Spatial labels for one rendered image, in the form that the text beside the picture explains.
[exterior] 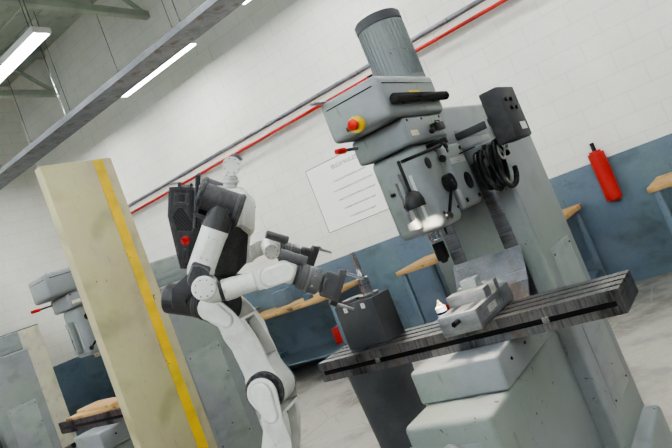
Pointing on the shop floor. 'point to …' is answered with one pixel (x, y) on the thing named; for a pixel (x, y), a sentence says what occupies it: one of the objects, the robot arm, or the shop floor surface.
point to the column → (620, 436)
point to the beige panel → (124, 306)
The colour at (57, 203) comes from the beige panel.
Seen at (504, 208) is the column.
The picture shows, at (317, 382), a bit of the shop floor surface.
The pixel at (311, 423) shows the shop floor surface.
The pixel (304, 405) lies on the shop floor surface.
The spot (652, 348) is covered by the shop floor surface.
